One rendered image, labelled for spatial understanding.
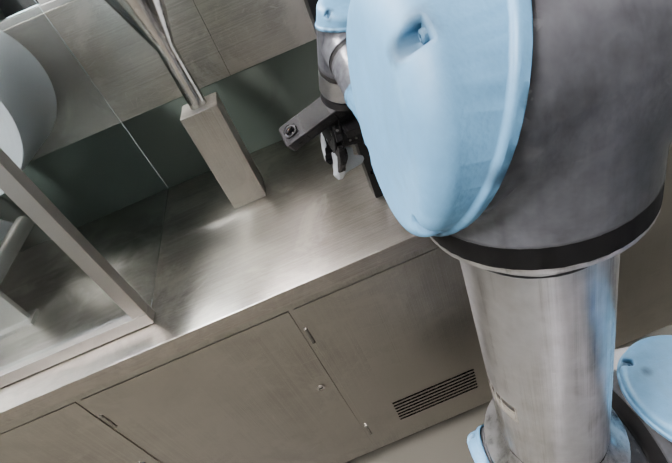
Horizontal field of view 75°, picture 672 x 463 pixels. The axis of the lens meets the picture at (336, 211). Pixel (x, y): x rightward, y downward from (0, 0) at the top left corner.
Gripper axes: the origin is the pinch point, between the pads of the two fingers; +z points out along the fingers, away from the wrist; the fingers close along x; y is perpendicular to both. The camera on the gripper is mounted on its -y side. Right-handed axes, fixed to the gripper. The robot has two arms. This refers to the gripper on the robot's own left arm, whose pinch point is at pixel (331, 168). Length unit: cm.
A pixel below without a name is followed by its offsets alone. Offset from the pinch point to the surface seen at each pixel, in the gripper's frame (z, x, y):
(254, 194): 24.4, 17.5, -14.1
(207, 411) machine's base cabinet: 45, -23, -44
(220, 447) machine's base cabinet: 60, -29, -46
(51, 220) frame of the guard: -6.7, 5.6, -48.8
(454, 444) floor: 87, -56, 16
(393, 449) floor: 93, -49, -1
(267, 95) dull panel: 21, 46, 1
